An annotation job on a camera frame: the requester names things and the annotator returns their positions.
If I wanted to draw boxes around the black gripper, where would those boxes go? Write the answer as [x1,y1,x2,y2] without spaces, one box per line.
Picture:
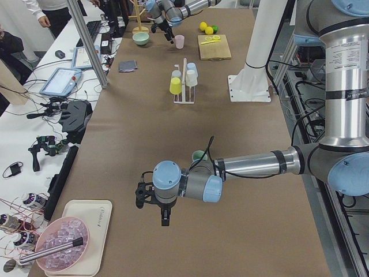
[151,17,175,44]
[135,174,171,227]

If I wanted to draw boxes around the pink cup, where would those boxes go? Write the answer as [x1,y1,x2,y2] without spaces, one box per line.
[175,35,185,49]

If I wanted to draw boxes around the green cup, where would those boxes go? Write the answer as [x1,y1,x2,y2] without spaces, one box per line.
[191,150,208,166]

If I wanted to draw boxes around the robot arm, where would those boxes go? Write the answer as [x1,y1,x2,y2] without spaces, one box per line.
[145,0,221,44]
[135,1,368,226]

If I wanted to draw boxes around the grey cup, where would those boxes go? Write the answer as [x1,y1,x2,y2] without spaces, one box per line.
[171,70,182,80]

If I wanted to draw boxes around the light blue cup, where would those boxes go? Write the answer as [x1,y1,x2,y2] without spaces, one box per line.
[187,62,197,73]

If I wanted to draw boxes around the cream white cup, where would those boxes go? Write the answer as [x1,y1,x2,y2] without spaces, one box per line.
[185,69,198,87]

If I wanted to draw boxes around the yellow cup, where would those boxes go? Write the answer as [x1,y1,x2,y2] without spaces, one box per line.
[170,77,182,95]

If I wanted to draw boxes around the green bowl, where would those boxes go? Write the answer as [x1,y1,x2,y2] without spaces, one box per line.
[132,32,150,46]

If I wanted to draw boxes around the wooden mug tree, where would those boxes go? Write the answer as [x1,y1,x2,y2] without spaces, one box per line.
[129,0,149,35]

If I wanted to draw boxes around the whole yellow lemon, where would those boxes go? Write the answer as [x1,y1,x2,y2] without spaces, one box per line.
[199,21,208,32]

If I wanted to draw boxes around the yellow plastic knife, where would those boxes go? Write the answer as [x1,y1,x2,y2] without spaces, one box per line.
[200,40,221,45]

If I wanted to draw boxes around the green lime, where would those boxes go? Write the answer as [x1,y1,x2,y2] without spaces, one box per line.
[212,25,219,33]

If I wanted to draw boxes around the wooden cutting board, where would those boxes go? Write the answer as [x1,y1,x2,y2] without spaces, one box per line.
[197,35,232,61]

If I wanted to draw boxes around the grey folded cloth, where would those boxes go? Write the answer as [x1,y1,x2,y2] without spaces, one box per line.
[118,60,138,73]

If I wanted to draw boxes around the cream plastic tray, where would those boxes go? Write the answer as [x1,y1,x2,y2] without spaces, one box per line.
[45,200,112,276]

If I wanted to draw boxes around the black keyboard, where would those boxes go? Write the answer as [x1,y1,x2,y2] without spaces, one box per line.
[86,21,101,42]

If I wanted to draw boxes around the metal cylinder tool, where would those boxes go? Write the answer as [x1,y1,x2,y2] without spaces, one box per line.
[19,237,84,264]

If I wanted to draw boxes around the blue teach pendant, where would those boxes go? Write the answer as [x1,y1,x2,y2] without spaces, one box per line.
[40,68,82,97]
[71,47,93,70]

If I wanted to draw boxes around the pink bowl with ice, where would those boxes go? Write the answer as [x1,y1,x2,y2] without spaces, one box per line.
[35,216,91,272]

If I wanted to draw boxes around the computer mouse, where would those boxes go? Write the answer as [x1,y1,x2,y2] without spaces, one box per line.
[55,50,65,59]

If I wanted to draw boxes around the black bar on table edge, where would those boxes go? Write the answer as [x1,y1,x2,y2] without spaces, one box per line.
[44,146,79,222]

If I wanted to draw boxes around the person in white shirt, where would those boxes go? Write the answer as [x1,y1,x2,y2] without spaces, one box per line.
[22,0,71,39]

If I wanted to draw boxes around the black foot pedal device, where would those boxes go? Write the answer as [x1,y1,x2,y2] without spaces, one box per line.
[58,100,93,144]

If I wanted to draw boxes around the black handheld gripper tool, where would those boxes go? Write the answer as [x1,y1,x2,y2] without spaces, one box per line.
[28,135,69,172]

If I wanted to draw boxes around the white wire cup holder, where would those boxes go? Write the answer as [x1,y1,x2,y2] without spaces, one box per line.
[173,58,196,104]

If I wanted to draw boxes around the aluminium frame post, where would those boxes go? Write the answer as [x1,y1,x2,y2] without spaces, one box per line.
[66,0,108,89]

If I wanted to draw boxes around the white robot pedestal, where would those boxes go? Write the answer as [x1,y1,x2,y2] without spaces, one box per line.
[228,0,288,102]

